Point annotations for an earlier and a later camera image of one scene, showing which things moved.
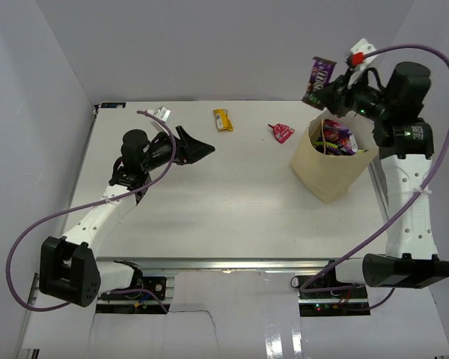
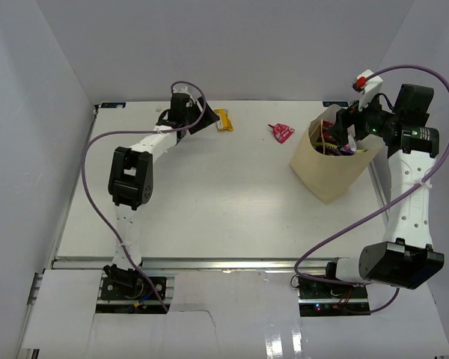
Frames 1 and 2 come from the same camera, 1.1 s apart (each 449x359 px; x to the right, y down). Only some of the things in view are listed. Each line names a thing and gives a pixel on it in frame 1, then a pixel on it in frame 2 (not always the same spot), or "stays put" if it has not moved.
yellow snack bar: (222, 121) stays put
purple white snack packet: (348, 140) to (327, 137)
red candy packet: (282, 132) stays put
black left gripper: (189, 150) to (202, 124)
